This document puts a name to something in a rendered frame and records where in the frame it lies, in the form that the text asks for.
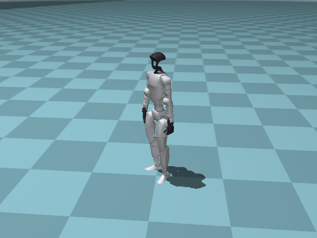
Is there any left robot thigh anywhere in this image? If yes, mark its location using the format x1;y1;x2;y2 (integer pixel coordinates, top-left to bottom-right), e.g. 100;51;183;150
157;116;168;154

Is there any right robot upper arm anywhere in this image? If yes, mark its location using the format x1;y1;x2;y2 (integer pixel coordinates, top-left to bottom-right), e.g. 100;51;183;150
144;71;151;96

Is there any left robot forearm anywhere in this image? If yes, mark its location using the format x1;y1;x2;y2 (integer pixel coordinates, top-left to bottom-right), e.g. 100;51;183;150
166;99;174;123

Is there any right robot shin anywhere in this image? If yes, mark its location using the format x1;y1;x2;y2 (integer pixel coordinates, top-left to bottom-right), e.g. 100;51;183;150
150;143;160;167

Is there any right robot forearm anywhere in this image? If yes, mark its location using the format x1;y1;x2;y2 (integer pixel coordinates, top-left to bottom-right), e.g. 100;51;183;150
142;94;150;110

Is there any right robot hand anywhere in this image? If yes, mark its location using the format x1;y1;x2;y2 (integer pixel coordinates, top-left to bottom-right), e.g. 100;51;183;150
142;107;147;124

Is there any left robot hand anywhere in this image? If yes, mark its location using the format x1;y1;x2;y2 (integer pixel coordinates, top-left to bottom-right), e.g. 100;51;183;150
164;119;174;135

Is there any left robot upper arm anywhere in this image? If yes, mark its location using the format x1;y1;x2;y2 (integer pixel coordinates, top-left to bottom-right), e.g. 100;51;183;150
160;75;172;105

